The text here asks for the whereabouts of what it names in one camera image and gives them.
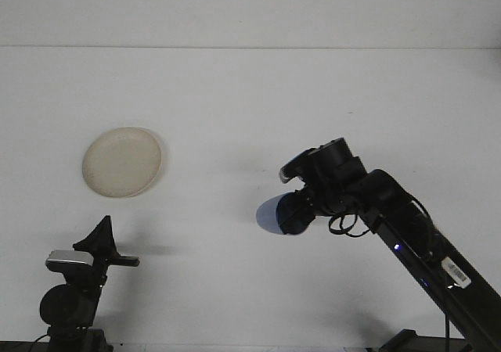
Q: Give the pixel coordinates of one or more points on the pale blue cup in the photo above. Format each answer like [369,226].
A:
[268,215]

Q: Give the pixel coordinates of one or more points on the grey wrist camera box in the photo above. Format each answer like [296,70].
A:
[68,257]
[285,176]

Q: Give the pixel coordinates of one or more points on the pale round plate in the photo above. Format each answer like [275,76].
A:
[121,162]

